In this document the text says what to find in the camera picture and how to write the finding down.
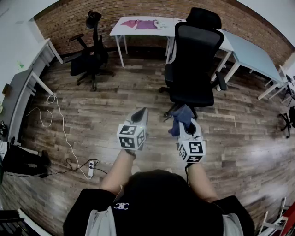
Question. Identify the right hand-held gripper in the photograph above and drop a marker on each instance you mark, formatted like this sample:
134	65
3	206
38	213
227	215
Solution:
196	147

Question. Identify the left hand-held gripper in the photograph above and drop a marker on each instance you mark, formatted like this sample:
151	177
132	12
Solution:
129	138

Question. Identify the person's left forearm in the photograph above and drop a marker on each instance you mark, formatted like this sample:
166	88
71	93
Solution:
119	170

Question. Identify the person's right forearm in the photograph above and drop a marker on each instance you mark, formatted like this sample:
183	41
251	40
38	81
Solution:
200	182

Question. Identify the purple garment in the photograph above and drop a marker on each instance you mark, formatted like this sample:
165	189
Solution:
146	24

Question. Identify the pink garment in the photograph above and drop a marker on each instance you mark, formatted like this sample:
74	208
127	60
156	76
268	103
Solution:
129	23

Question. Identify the white and green cloth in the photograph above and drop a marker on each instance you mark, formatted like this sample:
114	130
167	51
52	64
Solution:
162	24

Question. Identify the person's light shoe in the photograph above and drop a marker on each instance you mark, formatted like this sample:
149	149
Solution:
136	169
168	170

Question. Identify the white power strip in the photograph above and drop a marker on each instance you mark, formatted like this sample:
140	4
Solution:
91	169

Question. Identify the black office chair with headrest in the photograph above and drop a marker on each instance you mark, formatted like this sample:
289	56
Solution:
92	60

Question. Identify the black mesh office chair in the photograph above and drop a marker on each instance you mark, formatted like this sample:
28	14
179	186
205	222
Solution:
196	57

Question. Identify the person's black clothed body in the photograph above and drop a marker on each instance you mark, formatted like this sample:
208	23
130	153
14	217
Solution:
161	202

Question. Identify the long white table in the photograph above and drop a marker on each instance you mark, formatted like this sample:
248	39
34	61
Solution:
119	30

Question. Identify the short white table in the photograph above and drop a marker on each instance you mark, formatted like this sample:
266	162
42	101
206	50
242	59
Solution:
228	46

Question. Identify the light blue table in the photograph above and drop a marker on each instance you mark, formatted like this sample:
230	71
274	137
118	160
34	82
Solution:
253	55

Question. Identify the black swivel chair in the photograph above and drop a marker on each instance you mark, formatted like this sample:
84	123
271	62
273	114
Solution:
292	115

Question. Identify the small white table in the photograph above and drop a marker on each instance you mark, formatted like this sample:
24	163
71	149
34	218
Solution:
288	76

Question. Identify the green sticker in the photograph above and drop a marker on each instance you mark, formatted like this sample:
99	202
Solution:
20	65

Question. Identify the small brown box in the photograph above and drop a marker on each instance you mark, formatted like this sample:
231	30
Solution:
6	88

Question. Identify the black railing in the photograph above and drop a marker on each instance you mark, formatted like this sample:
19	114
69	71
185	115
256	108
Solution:
9	221

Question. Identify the white desk with grey frame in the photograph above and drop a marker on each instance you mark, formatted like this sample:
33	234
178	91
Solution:
20	92

